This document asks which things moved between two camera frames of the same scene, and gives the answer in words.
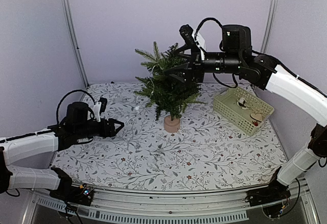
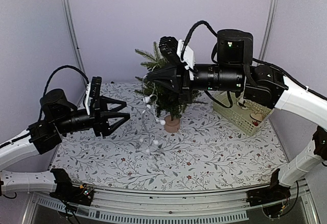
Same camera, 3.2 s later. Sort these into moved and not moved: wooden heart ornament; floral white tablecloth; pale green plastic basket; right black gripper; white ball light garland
Moved: white ball light garland; right black gripper
Not moved: floral white tablecloth; wooden heart ornament; pale green plastic basket
